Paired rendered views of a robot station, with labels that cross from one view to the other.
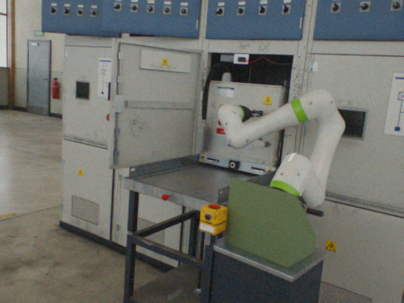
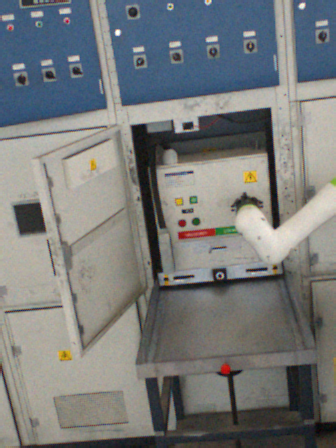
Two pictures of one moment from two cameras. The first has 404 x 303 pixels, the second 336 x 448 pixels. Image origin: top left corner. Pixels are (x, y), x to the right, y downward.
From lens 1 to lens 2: 1.26 m
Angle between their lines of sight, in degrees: 29
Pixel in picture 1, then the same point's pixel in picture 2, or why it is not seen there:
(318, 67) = (312, 118)
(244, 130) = (285, 239)
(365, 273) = not seen: outside the picture
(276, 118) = (323, 210)
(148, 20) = (23, 98)
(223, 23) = (149, 79)
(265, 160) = not seen: hidden behind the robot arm
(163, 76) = (91, 186)
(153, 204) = (91, 368)
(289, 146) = not seen: hidden behind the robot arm
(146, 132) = (96, 278)
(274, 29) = (237, 76)
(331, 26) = (320, 62)
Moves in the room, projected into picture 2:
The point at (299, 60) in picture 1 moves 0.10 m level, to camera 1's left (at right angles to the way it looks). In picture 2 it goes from (281, 112) to (261, 117)
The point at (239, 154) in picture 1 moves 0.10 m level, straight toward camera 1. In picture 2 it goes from (223, 258) to (234, 264)
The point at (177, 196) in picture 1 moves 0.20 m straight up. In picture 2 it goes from (239, 360) to (233, 307)
